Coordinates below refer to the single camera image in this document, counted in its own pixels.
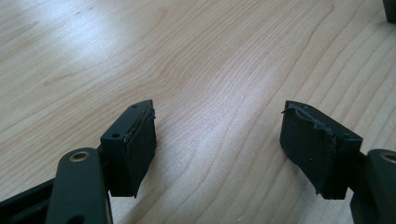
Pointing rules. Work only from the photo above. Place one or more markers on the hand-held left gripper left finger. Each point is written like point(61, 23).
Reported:
point(130, 155)

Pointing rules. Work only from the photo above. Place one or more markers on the dark object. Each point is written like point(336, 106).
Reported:
point(389, 9)

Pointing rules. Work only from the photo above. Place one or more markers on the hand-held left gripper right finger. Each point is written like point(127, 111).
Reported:
point(314, 146)

